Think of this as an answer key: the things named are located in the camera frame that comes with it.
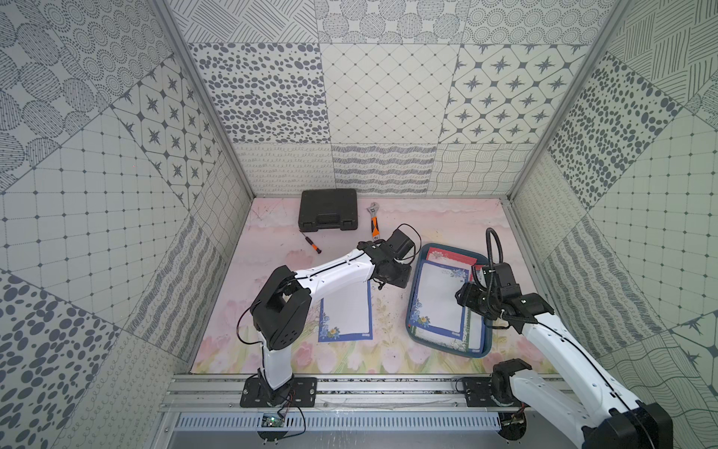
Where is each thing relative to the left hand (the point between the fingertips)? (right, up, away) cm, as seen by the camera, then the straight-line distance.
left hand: (414, 283), depth 83 cm
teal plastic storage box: (+19, -15, -2) cm, 24 cm away
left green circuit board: (-39, -33, -11) cm, 53 cm away
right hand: (+15, -5, -1) cm, 16 cm away
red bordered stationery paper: (+13, +6, +15) cm, 21 cm away
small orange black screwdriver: (-34, +9, +21) cm, 41 cm away
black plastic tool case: (-33, +24, +31) cm, 51 cm away
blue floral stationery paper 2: (+8, -9, +6) cm, 14 cm away
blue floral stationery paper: (-21, -12, +5) cm, 25 cm away
